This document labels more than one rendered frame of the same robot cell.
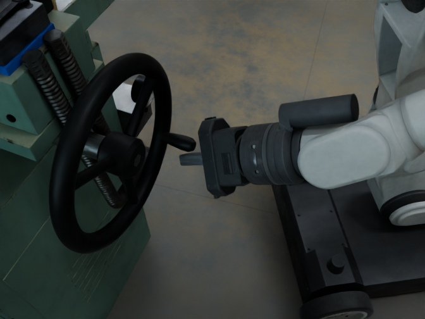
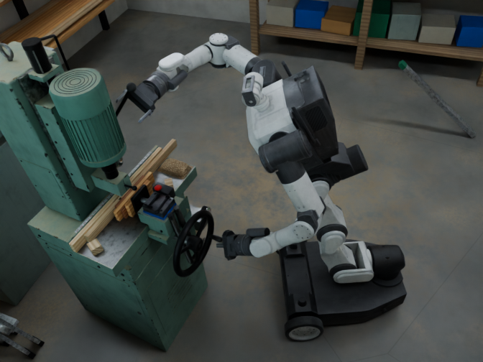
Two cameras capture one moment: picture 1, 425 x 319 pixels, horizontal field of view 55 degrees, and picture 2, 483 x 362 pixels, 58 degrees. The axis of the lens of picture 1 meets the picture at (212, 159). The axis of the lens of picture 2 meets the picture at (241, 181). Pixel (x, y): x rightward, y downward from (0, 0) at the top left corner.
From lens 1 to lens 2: 1.21 m
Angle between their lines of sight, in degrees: 9
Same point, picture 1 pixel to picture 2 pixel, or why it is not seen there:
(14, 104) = (163, 228)
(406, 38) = not seen: hidden behind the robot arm
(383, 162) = (269, 249)
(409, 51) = not seen: hidden behind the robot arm
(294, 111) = (250, 231)
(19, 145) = (163, 239)
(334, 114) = (260, 233)
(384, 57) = not seen: hidden behind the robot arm
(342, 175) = (260, 253)
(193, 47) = (242, 166)
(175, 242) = (221, 289)
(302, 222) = (289, 279)
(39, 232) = (159, 272)
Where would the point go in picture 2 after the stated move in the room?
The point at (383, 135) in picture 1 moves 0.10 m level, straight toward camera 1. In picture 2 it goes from (269, 242) to (252, 261)
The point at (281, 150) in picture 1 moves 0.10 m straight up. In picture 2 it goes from (246, 244) to (244, 229)
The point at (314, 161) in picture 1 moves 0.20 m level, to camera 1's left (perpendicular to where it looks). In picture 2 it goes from (253, 248) to (202, 246)
